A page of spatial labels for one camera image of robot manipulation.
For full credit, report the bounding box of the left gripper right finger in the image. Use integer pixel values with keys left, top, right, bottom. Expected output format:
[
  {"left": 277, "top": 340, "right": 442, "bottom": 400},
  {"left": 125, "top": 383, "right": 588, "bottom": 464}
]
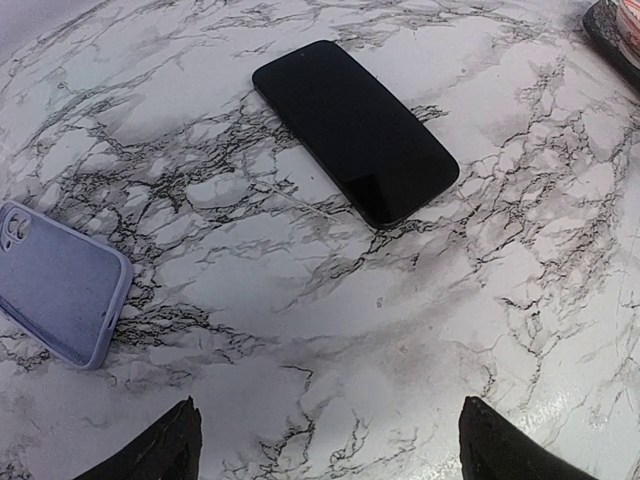
[{"left": 458, "top": 396, "right": 592, "bottom": 480}]

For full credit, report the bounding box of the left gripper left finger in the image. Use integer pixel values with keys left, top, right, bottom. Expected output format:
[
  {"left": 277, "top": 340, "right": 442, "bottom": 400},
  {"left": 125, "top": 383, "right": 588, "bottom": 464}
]
[{"left": 77, "top": 397, "right": 202, "bottom": 480}]

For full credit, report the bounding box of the lavender phone case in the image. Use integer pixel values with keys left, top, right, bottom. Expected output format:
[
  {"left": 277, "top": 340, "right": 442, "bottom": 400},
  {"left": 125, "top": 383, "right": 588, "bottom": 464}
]
[{"left": 1, "top": 200, "right": 133, "bottom": 370}]

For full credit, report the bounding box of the black phone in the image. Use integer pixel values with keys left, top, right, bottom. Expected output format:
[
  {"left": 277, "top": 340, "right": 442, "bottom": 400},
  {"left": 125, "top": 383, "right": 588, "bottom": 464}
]
[{"left": 252, "top": 40, "right": 460, "bottom": 229}]

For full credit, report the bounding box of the black patterned tray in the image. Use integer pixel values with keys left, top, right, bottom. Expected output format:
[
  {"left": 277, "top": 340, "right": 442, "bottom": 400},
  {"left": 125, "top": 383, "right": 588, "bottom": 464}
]
[{"left": 582, "top": 1, "right": 639, "bottom": 91}]

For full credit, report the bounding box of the red patterned bowl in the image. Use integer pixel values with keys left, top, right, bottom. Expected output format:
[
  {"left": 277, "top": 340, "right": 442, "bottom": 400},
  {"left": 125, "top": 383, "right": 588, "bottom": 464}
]
[{"left": 616, "top": 0, "right": 640, "bottom": 49}]

